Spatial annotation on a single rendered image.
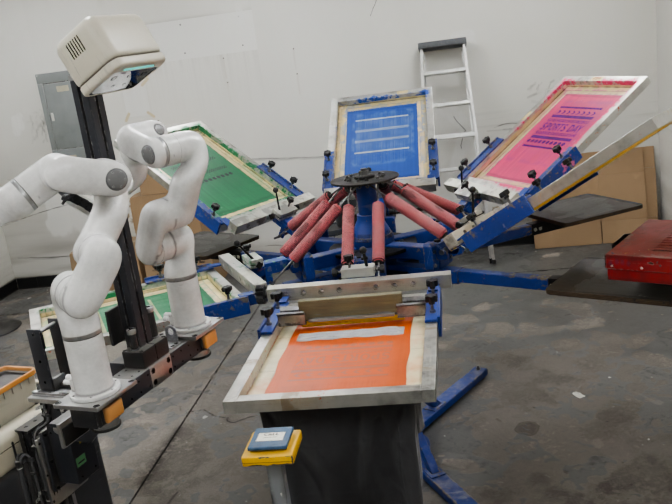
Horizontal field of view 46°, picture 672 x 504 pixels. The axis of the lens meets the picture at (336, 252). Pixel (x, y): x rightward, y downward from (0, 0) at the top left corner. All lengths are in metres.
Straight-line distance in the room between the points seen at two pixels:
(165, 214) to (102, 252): 0.35
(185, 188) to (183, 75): 4.84
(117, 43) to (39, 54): 5.53
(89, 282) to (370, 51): 5.02
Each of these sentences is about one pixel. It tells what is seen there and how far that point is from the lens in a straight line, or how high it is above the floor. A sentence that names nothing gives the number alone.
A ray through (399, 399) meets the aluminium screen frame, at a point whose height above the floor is 0.97.
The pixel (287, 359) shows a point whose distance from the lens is 2.53.
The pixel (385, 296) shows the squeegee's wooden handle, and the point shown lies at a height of 1.05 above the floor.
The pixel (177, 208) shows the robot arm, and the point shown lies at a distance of 2.23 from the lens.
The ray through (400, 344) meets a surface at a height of 0.95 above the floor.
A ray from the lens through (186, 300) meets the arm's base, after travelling 2.35.
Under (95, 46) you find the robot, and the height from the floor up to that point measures 1.96.
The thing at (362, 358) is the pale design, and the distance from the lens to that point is 2.46.
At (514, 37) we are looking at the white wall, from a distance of 6.67.
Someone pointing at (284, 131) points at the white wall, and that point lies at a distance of 6.84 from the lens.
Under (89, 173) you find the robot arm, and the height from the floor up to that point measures 1.69.
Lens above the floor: 1.92
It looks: 15 degrees down
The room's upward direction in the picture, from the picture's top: 8 degrees counter-clockwise
